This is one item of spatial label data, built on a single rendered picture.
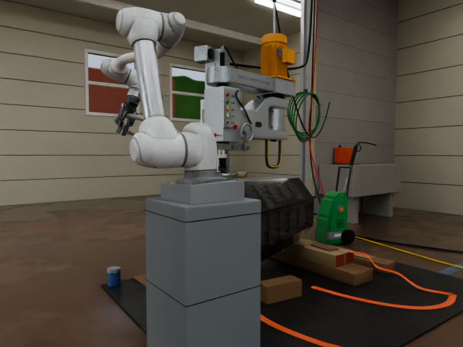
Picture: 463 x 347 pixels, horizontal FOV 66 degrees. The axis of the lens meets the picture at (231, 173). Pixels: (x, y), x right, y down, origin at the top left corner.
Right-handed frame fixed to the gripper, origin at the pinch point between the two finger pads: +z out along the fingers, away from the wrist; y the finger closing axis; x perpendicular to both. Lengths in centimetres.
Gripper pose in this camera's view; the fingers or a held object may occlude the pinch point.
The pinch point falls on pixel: (122, 129)
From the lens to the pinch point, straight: 227.3
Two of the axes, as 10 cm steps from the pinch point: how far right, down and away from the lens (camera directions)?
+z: -2.7, 9.4, -2.2
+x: -8.6, -1.3, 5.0
